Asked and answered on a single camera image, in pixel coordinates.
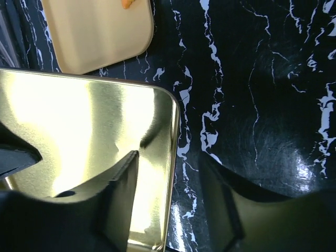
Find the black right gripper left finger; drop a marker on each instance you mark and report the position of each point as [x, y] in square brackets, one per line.
[94, 216]

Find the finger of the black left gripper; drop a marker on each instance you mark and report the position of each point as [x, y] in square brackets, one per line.
[16, 153]

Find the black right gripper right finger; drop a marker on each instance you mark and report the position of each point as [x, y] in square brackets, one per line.
[242, 216]

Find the gold tin lid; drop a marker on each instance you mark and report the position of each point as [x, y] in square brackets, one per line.
[82, 126]

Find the yellow plastic tray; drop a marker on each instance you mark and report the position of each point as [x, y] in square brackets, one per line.
[88, 35]

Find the yellow fish cookie lower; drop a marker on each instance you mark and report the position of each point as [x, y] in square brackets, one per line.
[126, 3]

